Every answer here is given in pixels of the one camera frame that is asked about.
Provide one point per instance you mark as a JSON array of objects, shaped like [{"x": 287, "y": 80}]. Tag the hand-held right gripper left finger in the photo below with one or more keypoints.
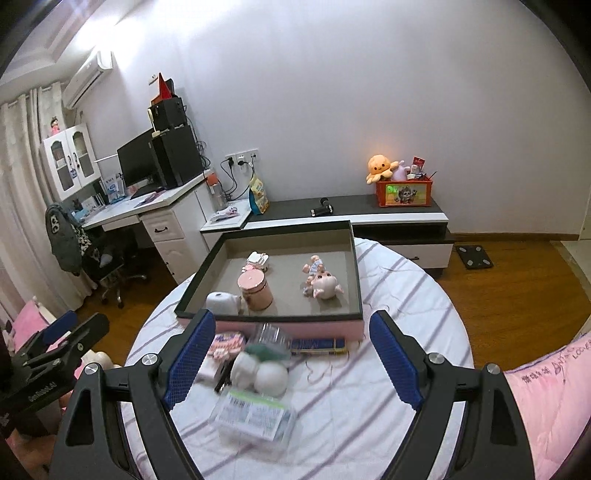
[{"x": 189, "y": 355}]

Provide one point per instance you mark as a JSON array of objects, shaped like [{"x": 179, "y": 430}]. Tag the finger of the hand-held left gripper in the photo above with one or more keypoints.
[
  {"x": 87, "y": 333},
  {"x": 60, "y": 323}
]

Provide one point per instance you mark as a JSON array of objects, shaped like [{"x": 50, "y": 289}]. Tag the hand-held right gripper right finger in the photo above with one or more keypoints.
[{"x": 393, "y": 356}]

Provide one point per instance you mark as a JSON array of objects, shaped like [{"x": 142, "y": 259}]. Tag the black hair clip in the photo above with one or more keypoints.
[{"x": 223, "y": 378}]

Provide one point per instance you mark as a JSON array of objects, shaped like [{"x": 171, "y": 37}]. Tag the white figurine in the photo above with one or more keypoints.
[{"x": 244, "y": 373}]

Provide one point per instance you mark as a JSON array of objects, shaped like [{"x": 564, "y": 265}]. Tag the pink box with dark rim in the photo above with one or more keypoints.
[{"x": 323, "y": 330}]

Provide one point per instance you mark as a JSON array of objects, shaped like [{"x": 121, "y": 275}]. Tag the long blue box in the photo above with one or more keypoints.
[{"x": 318, "y": 346}]

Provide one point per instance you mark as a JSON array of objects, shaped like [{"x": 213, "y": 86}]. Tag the clear glass bottle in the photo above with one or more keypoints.
[{"x": 270, "y": 337}]

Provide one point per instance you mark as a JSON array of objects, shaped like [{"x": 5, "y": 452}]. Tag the pale round ball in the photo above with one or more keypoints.
[{"x": 272, "y": 379}]

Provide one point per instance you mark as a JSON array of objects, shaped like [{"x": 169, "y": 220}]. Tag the clear container with teal lid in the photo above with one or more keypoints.
[{"x": 254, "y": 417}]

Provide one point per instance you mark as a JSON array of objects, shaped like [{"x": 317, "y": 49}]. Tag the pink round jar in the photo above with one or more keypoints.
[{"x": 256, "y": 293}]

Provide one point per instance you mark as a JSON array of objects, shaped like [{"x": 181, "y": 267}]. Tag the pig doll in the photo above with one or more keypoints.
[{"x": 321, "y": 281}]

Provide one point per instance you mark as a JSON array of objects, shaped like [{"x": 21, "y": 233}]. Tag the small pale pink item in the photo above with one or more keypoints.
[{"x": 210, "y": 371}]

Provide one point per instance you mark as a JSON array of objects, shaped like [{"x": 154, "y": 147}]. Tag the pink pillow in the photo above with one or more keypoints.
[{"x": 27, "y": 321}]

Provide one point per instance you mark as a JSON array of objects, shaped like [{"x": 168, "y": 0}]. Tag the white striped quilt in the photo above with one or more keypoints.
[{"x": 369, "y": 415}]

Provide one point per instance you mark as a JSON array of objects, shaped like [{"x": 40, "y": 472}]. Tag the black office chair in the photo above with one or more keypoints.
[{"x": 111, "y": 272}]

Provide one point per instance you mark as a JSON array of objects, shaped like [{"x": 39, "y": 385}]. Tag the dark green item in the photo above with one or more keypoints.
[{"x": 270, "y": 354}]

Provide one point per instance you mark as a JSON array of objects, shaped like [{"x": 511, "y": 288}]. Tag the black bathroom scale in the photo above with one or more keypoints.
[{"x": 474, "y": 257}]

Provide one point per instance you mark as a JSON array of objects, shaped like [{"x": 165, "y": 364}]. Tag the white desk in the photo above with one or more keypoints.
[{"x": 171, "y": 226}]

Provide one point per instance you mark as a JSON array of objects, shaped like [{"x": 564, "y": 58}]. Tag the beige curtain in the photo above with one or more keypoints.
[{"x": 23, "y": 184}]

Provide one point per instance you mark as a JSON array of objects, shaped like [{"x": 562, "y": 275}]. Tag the blue white box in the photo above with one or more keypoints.
[{"x": 114, "y": 190}]

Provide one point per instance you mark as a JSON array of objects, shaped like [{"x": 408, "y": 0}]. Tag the low black white cabinet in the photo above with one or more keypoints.
[{"x": 392, "y": 210}]

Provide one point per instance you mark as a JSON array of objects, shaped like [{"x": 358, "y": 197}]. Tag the orange storage box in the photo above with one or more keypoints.
[{"x": 404, "y": 194}]

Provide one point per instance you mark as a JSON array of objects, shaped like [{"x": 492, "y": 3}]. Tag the black handheld device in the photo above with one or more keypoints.
[{"x": 323, "y": 207}]

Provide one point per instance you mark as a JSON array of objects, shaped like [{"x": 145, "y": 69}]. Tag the bottle with orange cap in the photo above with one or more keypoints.
[{"x": 216, "y": 191}]

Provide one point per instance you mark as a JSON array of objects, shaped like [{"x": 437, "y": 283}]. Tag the pink quilt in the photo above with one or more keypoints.
[{"x": 554, "y": 406}]

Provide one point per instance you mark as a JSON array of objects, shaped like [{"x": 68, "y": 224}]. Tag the yellow snack bag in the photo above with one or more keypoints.
[{"x": 259, "y": 196}]

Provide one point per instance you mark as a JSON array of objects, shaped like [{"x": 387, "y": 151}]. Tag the black computer monitor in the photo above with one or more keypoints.
[{"x": 136, "y": 159}]

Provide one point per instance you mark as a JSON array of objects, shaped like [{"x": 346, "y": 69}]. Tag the purple plush toy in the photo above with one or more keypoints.
[{"x": 400, "y": 171}]

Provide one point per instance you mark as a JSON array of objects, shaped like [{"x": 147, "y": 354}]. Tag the orange octopus plush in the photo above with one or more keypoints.
[{"x": 379, "y": 168}]

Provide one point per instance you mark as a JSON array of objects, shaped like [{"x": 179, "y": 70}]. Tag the white glass door cabinet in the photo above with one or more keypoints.
[{"x": 67, "y": 134}]

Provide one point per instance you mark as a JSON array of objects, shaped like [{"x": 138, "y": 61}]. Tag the red card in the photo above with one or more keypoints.
[{"x": 419, "y": 164}]

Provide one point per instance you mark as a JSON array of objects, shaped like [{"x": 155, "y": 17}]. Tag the small doll figure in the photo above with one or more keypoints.
[{"x": 55, "y": 125}]

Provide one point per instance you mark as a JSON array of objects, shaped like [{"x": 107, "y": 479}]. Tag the black computer tower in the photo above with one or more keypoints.
[{"x": 178, "y": 157}]

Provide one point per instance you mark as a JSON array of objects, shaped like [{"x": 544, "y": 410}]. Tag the black speaker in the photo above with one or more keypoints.
[{"x": 168, "y": 113}]

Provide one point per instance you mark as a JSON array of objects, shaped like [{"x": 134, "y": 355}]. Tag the white air conditioner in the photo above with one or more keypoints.
[{"x": 87, "y": 78}]

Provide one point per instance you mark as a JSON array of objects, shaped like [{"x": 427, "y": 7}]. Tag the red triangular flag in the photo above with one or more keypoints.
[{"x": 162, "y": 90}]

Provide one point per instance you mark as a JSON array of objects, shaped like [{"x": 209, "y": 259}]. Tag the white wall outlet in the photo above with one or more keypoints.
[{"x": 242, "y": 158}]

